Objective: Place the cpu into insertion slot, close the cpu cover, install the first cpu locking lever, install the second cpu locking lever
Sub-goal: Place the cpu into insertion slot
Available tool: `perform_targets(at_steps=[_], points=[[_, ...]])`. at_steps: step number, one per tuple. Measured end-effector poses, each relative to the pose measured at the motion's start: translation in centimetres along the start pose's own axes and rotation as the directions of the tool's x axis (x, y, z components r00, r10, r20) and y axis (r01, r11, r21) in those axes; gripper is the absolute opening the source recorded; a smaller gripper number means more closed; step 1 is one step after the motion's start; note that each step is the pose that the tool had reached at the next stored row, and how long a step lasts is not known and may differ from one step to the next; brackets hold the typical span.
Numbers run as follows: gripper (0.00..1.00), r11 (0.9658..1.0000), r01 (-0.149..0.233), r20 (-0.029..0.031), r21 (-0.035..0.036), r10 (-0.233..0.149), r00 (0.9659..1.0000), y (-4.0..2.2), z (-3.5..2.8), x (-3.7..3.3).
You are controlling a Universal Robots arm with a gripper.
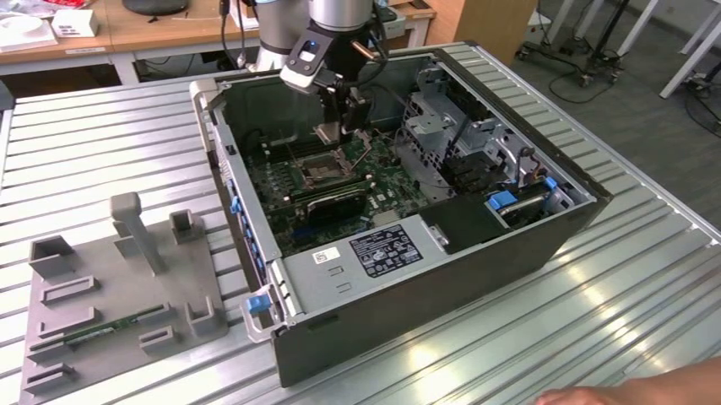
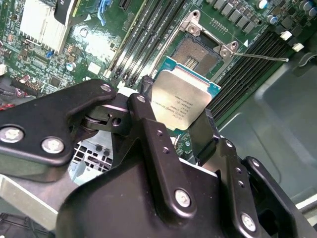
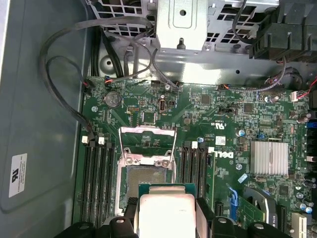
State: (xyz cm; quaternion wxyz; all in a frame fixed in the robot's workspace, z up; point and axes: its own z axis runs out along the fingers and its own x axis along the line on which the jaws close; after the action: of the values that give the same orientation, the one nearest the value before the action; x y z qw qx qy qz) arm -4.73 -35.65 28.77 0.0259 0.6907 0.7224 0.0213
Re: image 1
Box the CPU socket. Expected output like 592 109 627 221
295 152 353 190

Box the small white box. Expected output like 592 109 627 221
49 8 100 39

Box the black open PC case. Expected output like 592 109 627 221
188 40 615 389

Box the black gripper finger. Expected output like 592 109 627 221
343 100 371 135
324 86 345 127

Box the blue disk carrier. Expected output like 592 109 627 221
484 190 519 212

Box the black wheeled stand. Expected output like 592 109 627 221
515 0 631 88

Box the dark round object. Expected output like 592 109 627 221
121 0 188 16

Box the silver chipset heat sink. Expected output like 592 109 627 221
371 210 404 229

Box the metal socket cover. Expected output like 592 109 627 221
335 133 373 165

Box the silver CPU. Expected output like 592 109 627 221
313 122 343 147

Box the green motherboard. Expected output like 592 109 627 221
244 128 451 258

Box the blue case latch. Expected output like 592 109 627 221
241 294 271 316

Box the white table frame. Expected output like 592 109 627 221
658 0 721 100

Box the green RAM stick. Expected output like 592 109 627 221
287 181 365 204
64 307 162 347

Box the grey parts rack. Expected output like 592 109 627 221
18 192 229 402

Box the wooden desk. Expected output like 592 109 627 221
0 0 438 77

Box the silver power supply unit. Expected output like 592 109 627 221
280 213 451 316

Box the white flat carton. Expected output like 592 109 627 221
0 12 57 51

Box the black fan graphics card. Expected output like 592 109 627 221
303 187 367 227

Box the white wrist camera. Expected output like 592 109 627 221
279 36 343 95

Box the silver drive cage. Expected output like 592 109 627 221
401 67 508 199

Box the wooden cabinet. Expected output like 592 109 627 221
430 0 536 67

